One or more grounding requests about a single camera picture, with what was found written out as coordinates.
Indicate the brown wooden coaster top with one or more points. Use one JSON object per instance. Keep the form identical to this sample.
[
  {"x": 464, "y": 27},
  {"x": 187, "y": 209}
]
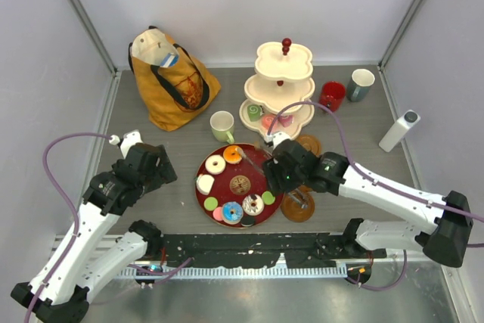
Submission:
[{"x": 310, "y": 143}]

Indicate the yellow tote bag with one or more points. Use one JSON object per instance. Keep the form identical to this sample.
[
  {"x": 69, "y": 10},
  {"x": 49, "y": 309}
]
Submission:
[{"x": 173, "y": 96}]

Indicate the white cream cake slice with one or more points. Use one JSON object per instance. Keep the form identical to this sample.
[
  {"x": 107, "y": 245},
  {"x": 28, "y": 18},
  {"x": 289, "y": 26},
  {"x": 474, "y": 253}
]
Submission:
[{"x": 204, "y": 183}]

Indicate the brown wooden coaster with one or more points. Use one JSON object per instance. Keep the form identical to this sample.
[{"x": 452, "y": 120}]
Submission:
[
  {"x": 310, "y": 143},
  {"x": 298, "y": 205}
]

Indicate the blue frosted donut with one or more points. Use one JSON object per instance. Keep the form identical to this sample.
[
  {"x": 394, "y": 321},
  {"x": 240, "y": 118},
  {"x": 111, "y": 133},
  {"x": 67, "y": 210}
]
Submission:
[{"x": 232, "y": 213}]

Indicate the green swirl roll cake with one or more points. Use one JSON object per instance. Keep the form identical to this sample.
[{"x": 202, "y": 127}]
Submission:
[{"x": 254, "y": 112}]

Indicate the orange glazed donut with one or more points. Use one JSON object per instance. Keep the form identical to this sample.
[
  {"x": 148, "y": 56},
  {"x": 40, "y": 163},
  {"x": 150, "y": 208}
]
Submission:
[{"x": 231, "y": 155}]

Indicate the blue white packet in bag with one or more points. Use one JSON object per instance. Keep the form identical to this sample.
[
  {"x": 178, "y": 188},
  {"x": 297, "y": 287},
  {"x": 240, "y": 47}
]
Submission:
[{"x": 169, "y": 60}]

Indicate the small green macaron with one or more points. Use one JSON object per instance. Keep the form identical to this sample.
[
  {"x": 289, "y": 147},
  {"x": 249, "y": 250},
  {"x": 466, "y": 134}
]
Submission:
[{"x": 268, "y": 198}]

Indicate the large green macaron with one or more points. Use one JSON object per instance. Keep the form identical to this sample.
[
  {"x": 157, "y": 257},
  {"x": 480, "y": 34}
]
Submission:
[{"x": 210, "y": 203}]

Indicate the magenta swirl roll cake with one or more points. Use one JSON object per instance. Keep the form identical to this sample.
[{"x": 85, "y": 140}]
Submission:
[{"x": 285, "y": 120}]

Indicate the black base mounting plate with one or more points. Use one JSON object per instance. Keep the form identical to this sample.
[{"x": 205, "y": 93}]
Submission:
[{"x": 255, "y": 251}]

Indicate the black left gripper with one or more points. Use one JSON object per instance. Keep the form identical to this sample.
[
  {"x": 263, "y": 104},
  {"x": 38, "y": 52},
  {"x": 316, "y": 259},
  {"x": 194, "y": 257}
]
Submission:
[{"x": 164, "y": 173}]

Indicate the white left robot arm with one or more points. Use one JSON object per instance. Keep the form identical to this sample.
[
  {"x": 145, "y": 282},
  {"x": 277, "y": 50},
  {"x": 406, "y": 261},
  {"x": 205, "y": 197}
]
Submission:
[{"x": 65, "y": 287}]

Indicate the red round lacquer tray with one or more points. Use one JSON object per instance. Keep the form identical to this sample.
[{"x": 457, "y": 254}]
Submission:
[{"x": 237, "y": 182}]

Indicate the black sandwich cookie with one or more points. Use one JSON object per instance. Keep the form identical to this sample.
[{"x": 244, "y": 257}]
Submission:
[{"x": 247, "y": 221}]

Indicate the red mug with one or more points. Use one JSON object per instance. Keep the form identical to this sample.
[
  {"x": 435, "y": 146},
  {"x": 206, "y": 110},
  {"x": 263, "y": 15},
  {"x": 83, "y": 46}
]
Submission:
[{"x": 332, "y": 95}]

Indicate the white bottle grey cap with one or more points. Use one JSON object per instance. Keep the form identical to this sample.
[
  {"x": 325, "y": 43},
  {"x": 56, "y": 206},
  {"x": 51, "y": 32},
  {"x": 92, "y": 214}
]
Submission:
[{"x": 399, "y": 130}]

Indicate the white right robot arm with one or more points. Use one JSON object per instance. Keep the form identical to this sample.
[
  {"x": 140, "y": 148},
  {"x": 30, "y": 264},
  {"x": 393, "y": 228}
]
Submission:
[{"x": 438, "y": 226}]

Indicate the salmon pink swirl roll cake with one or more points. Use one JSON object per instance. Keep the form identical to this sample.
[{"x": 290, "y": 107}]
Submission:
[{"x": 267, "y": 120}]

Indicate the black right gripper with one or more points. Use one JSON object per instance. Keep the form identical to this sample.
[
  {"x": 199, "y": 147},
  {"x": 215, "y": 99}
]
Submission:
[{"x": 272, "y": 168}]

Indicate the metal serving tongs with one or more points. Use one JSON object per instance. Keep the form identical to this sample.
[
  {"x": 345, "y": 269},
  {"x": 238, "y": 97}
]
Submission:
[{"x": 251, "y": 162}]

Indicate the pink macaron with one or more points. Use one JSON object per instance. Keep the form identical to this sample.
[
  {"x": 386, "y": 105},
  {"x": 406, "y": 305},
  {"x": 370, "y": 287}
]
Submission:
[{"x": 217, "y": 214}]

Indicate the grey blue mug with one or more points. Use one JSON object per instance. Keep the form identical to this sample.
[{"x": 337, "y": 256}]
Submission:
[{"x": 359, "y": 85}]

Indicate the brown wooden coaster bottom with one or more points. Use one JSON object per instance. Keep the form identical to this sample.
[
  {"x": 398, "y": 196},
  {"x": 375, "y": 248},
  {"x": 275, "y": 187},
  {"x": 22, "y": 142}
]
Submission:
[{"x": 298, "y": 205}]

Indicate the white frosted donut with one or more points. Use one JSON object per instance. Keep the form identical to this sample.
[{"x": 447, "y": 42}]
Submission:
[{"x": 215, "y": 164}]

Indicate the white chocolate sprinkle donut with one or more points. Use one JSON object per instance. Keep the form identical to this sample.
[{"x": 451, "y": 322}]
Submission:
[{"x": 253, "y": 205}]

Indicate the light green mug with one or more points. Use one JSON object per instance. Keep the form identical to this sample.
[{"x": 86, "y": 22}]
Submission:
[{"x": 222, "y": 126}]

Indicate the cream three-tier cake stand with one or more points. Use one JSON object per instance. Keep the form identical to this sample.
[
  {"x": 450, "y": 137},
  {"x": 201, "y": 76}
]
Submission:
[{"x": 282, "y": 85}]

